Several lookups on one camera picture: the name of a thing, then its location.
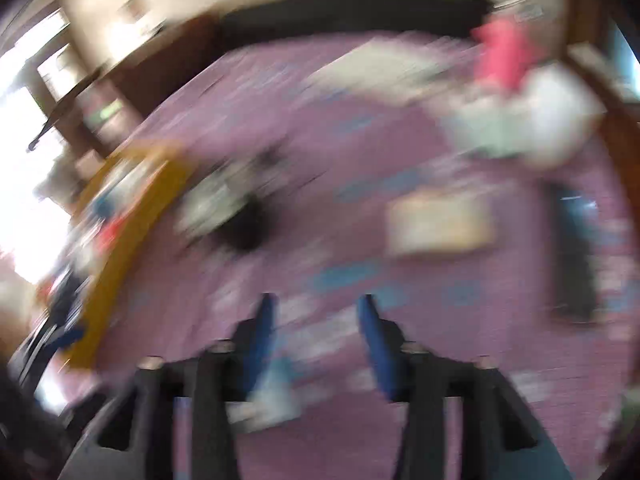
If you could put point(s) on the black smartphone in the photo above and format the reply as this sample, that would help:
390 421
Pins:
573 220

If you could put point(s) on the pink thermos bottle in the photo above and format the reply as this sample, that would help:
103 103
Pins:
507 50

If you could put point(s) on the black leather sofa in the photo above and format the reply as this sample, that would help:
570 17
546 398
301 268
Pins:
281 19

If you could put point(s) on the purple floral tablecloth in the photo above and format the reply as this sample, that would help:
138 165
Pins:
344 160

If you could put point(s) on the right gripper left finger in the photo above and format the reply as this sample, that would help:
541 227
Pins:
133 436

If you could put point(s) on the small beige tissue pack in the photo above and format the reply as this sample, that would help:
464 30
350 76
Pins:
432 221

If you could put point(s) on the black camera stand device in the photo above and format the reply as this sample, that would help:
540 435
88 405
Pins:
234 203

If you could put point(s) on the yellow cardboard box tray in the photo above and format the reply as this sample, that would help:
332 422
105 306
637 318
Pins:
113 216

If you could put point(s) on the white paper booklet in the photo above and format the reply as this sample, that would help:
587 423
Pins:
395 72

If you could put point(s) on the white work gloves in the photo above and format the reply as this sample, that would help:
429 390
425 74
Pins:
485 124

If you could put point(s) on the white plastic bucket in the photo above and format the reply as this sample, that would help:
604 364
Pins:
562 114

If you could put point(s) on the dark wooden chair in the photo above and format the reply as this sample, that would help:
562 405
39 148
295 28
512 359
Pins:
92 116

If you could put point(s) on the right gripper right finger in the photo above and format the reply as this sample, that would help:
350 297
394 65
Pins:
463 420

